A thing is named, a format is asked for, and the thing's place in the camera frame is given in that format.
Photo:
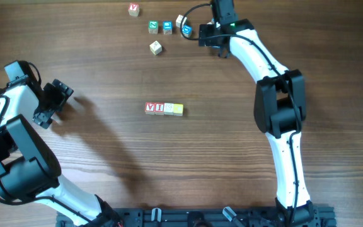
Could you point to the plain leaf wooden block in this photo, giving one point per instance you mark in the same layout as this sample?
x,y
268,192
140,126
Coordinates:
x,y
181,21

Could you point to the plain wooden block lowest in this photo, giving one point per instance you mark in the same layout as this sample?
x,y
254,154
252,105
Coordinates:
x,y
168,108

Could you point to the violin picture wooden block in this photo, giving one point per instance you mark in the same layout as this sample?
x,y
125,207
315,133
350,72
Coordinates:
x,y
156,47

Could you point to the yellow wooden block front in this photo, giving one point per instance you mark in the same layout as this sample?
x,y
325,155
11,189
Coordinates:
x,y
178,109

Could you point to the green Z wooden block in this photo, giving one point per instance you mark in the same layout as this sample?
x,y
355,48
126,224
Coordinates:
x,y
153,27

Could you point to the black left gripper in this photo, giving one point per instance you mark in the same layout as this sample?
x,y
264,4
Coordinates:
x,y
62,92

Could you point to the blue D wooden block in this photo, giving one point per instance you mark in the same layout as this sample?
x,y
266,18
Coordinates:
x,y
186,31

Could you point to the red A wooden block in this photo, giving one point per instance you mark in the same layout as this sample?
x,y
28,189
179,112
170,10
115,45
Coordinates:
x,y
149,108

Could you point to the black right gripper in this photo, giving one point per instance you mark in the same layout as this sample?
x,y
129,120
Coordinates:
x,y
205,36

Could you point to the blue letter wooden block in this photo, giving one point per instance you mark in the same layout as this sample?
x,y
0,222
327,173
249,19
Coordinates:
x,y
167,27

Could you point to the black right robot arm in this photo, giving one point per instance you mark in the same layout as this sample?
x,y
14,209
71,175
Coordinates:
x,y
279,109

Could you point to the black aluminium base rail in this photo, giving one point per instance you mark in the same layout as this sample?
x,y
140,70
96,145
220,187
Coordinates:
x,y
256,216

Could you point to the red Y wooden block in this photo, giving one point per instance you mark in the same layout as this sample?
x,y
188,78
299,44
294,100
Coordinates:
x,y
134,9

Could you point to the red I wooden block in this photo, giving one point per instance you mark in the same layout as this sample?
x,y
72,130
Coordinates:
x,y
159,108

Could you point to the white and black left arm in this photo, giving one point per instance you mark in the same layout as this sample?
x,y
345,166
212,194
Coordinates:
x,y
29,170

